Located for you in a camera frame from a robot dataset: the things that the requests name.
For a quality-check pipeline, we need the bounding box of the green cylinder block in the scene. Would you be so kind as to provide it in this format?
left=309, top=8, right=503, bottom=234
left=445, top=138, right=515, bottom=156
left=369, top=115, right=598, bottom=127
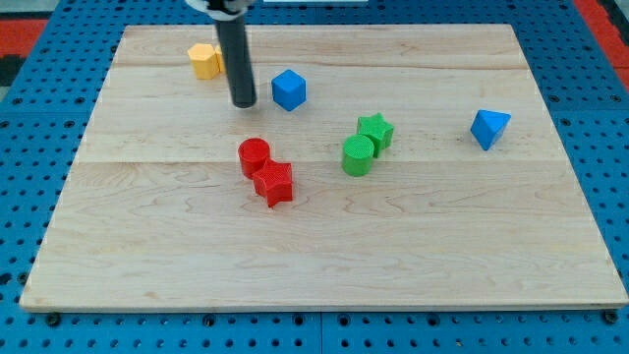
left=341, top=135, right=374, bottom=177

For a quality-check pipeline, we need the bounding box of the yellow block behind rod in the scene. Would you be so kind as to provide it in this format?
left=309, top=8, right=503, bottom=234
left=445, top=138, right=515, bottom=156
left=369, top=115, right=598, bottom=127
left=214, top=44, right=225, bottom=73

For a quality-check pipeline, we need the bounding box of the red star block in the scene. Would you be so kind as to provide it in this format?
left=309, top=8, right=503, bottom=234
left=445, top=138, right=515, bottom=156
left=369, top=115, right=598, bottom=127
left=253, top=158, right=293, bottom=207

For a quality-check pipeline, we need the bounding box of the red cylinder block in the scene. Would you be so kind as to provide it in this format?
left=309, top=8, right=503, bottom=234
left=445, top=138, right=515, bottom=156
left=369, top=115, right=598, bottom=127
left=238, top=138, right=270, bottom=179

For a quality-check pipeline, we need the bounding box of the blue cube block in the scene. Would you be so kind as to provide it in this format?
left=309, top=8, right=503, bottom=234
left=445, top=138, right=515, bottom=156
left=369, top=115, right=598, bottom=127
left=271, top=69, right=307, bottom=111

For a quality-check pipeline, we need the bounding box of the yellow hexagon block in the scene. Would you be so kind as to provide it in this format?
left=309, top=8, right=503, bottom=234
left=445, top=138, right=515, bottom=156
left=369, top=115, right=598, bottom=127
left=187, top=43, right=220, bottom=80

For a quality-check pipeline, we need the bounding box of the wooden board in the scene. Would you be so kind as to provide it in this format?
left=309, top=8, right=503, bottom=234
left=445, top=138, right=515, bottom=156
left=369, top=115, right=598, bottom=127
left=20, top=25, right=628, bottom=313

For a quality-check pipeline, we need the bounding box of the green star block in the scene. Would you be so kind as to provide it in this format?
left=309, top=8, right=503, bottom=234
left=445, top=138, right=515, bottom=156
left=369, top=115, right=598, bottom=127
left=357, top=113, right=394, bottom=158

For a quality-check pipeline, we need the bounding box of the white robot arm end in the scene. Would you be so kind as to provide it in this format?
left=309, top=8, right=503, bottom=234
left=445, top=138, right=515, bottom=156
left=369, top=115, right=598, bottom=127
left=185, top=0, right=256, bottom=22

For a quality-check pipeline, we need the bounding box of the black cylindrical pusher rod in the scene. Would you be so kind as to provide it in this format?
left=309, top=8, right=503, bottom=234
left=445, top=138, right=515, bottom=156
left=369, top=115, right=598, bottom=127
left=215, top=17, right=257, bottom=108

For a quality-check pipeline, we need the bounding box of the blue triangle block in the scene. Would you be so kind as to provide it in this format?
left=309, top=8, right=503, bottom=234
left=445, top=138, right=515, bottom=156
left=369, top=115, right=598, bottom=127
left=470, top=109, right=511, bottom=150

